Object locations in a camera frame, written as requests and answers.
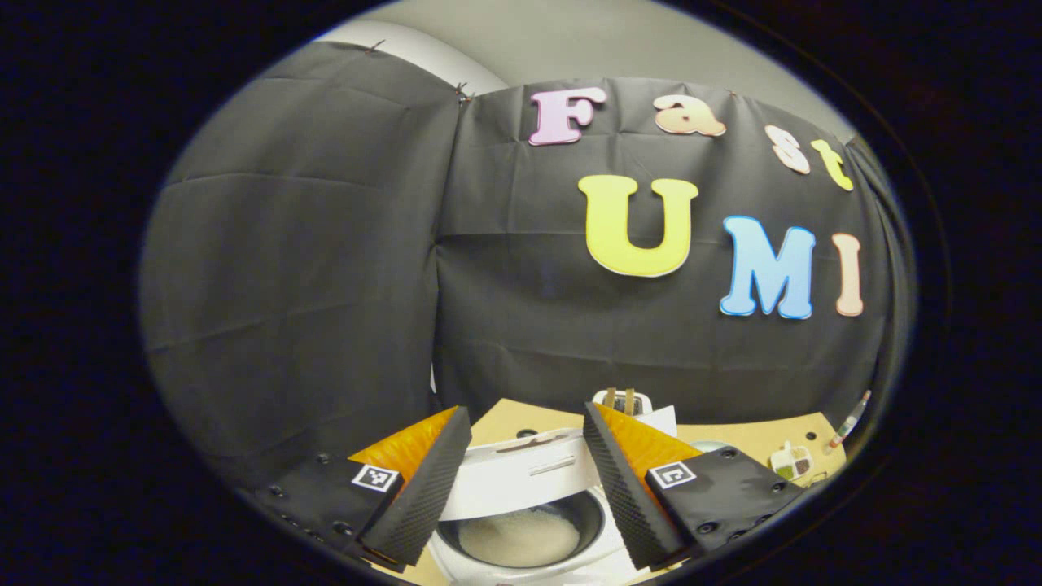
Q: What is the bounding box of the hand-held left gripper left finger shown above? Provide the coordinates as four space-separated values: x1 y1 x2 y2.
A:
244 405 473 568

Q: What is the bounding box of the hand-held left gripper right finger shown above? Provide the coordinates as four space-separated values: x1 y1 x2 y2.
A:
583 401 807 571

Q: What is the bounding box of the white rice cooker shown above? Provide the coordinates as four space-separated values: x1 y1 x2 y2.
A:
427 405 678 586

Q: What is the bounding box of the white rice heap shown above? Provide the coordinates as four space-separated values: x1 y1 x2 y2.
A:
458 509 580 568

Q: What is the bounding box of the white toaster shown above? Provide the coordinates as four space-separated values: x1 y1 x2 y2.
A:
592 388 654 416

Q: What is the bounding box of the white divided dish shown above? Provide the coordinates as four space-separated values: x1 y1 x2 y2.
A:
769 442 813 481

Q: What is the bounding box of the small red label bottle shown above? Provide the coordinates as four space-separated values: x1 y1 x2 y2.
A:
824 390 872 454

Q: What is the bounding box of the black backdrop cloth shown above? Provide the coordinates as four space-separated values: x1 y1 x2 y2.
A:
138 41 913 489

